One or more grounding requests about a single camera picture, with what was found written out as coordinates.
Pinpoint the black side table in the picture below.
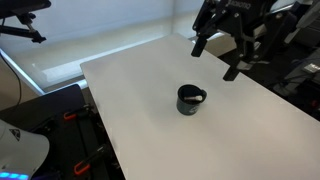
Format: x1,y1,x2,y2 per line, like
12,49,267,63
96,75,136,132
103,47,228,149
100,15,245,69
1,85,125,180

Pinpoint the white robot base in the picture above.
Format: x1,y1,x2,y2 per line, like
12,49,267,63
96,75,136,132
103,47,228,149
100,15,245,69
0,120,50,180

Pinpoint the orange black clamp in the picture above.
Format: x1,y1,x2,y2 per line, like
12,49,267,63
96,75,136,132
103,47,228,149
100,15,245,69
63,105,92,121
73,146,107,176

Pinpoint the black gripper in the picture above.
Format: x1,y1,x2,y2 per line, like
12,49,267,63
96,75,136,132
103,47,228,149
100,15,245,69
191,0,297,81

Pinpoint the white marker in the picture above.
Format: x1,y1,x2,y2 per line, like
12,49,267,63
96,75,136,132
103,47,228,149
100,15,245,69
184,95,203,101

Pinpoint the black cable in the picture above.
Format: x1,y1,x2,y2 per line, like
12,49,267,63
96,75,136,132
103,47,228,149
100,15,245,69
0,53,23,108

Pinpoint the orange black clamp right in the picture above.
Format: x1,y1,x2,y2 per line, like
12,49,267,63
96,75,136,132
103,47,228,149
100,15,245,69
73,146,107,176

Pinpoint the dark blue mug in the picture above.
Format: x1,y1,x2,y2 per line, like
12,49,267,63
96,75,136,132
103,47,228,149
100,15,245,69
176,84,207,116

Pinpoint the orange black clamp left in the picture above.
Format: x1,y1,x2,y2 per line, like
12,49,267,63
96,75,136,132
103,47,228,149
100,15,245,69
63,105,92,121

